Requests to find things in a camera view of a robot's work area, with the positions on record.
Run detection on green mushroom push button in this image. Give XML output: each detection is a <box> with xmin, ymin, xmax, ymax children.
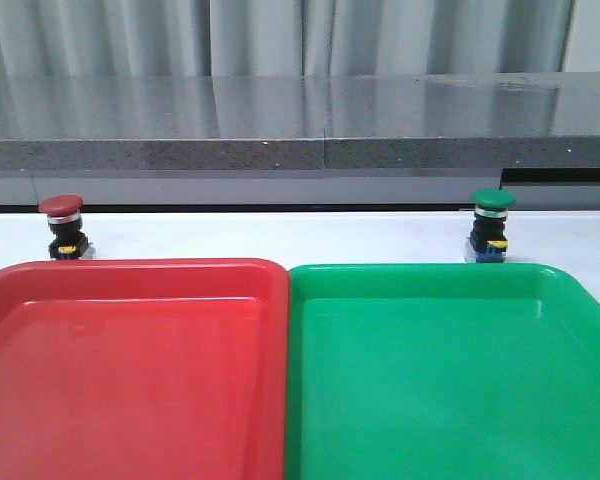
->
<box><xmin>465</xmin><ymin>189</ymin><xmax>516</xmax><ymax>263</ymax></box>

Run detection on red mushroom push button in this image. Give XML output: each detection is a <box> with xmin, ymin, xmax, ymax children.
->
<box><xmin>39</xmin><ymin>194</ymin><xmax>96</xmax><ymax>260</ymax></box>

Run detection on green plastic tray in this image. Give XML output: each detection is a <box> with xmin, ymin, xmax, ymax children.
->
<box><xmin>285</xmin><ymin>263</ymin><xmax>600</xmax><ymax>479</ymax></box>

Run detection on red plastic tray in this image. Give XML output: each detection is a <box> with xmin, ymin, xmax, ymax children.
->
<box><xmin>0</xmin><ymin>259</ymin><xmax>289</xmax><ymax>479</ymax></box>

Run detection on grey stone counter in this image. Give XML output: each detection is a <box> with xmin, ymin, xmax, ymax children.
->
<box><xmin>0</xmin><ymin>73</ymin><xmax>600</xmax><ymax>211</ymax></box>

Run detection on grey pleated curtain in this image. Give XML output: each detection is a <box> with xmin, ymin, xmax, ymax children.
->
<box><xmin>0</xmin><ymin>1</ymin><xmax>574</xmax><ymax>76</ymax></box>

